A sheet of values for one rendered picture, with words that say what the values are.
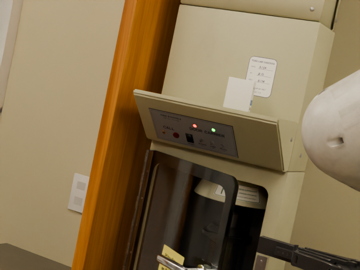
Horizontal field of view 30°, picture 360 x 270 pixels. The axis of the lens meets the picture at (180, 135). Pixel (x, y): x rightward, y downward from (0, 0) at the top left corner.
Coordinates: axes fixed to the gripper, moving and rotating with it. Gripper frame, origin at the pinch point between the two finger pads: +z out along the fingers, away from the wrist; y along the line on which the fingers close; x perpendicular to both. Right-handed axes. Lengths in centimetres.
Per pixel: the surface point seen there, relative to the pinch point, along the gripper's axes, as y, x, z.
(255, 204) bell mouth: -16.1, -4.5, 12.0
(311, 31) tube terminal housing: -11.1, -41.1, 6.3
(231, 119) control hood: -0.7, -21.0, 14.6
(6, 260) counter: -36, 34, 92
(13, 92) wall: -54, -14, 118
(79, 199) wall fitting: -53, 14, 83
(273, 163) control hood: -7.5, -14.3, 6.9
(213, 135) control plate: -4.5, -17.1, 19.3
